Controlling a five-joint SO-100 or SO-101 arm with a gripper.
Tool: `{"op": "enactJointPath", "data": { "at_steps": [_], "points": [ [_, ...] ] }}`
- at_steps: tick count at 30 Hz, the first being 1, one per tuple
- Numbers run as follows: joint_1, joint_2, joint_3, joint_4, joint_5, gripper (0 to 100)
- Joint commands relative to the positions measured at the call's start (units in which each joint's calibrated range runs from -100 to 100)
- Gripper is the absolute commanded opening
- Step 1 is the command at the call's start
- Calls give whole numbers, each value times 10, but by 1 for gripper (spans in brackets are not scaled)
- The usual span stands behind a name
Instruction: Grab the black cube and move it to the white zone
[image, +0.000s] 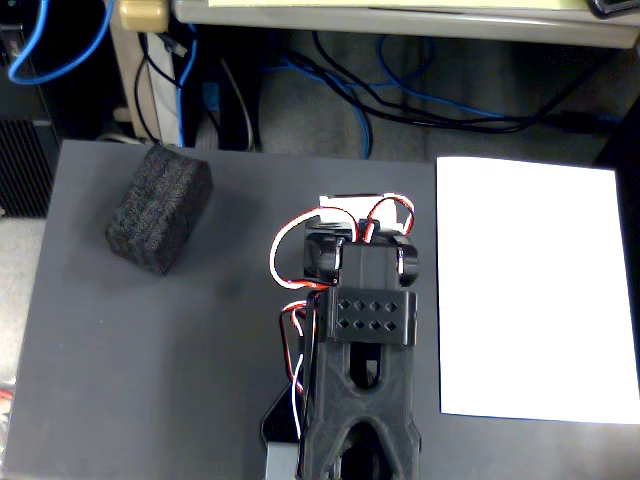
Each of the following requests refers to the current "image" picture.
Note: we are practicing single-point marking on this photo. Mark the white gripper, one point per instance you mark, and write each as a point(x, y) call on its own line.
point(336, 206)

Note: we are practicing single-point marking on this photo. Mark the black foam cube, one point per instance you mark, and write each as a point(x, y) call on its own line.
point(160, 210)

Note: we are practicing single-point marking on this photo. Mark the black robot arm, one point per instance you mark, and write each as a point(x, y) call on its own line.
point(370, 400)

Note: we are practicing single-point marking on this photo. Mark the beige desk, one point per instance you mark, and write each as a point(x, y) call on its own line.
point(400, 22)

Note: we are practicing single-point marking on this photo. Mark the white paper sheet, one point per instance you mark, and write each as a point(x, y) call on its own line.
point(530, 290)

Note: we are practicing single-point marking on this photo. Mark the beige desk leg panel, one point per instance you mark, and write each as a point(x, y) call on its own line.
point(160, 95)

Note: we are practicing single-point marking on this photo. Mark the beige plastic box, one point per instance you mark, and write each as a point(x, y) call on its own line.
point(142, 15)

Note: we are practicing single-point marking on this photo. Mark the black computer tower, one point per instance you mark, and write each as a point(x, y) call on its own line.
point(25, 165)

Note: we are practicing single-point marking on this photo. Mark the black device on desk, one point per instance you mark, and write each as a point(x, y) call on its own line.
point(617, 6)

